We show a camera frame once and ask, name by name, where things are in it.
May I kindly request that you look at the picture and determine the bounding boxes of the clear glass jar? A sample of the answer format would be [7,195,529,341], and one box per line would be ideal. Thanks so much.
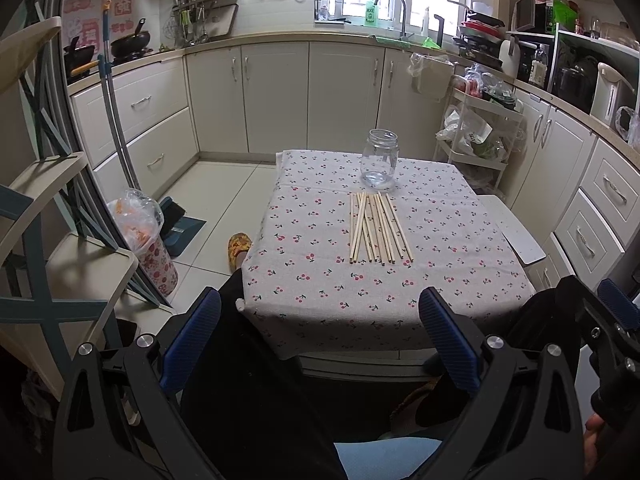
[360,129,399,191]

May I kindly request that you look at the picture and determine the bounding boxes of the chrome kitchen faucet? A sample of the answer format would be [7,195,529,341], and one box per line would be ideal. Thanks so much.
[374,0,410,41]

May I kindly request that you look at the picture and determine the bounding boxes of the person's right hand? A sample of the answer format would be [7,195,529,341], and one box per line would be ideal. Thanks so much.
[584,413,608,476]

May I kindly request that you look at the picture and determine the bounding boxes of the white stool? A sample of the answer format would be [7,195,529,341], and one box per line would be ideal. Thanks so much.
[478,195,546,268]

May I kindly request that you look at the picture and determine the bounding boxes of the yellow patterned slipper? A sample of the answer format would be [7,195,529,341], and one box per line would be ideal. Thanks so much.
[228,233,253,272]

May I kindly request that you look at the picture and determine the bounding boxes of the blue dustpan with brush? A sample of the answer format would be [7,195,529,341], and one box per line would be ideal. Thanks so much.
[160,196,206,259]

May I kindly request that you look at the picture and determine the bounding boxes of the cherry print tablecloth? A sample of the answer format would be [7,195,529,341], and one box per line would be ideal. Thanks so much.
[242,150,534,359]

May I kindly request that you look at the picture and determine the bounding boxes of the floral trash bin with bag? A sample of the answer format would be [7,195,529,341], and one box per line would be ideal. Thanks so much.
[107,188,178,296]

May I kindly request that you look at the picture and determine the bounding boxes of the white rolling storage cart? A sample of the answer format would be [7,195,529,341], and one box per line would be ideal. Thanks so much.
[434,64,526,196]

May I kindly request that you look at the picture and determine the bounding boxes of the white electric kettle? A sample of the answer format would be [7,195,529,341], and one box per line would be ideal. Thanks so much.
[590,63,636,128]

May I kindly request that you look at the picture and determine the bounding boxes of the hanging white trash bin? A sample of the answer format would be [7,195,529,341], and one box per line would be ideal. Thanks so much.
[407,53,454,101]

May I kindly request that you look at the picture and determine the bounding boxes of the white thermos jug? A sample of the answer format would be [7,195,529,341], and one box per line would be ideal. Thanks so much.
[499,36,521,79]

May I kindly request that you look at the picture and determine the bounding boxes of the stacked pans and pots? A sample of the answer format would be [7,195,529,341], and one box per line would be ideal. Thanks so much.
[449,0,506,70]

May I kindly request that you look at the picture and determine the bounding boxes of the mop with metal pole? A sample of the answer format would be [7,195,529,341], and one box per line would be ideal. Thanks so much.
[98,0,141,190]

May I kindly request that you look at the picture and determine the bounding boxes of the black microwave oven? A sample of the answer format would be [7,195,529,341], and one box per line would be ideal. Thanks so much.
[512,0,552,34]

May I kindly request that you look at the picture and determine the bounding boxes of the black wok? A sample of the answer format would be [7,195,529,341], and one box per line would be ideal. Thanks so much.
[111,18,151,58]

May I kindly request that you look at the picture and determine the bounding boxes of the green dish soap bottle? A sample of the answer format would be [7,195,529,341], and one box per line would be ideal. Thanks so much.
[363,0,378,27]

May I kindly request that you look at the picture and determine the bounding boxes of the wall utensil spice rack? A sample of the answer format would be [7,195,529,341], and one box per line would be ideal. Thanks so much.
[168,0,239,47]

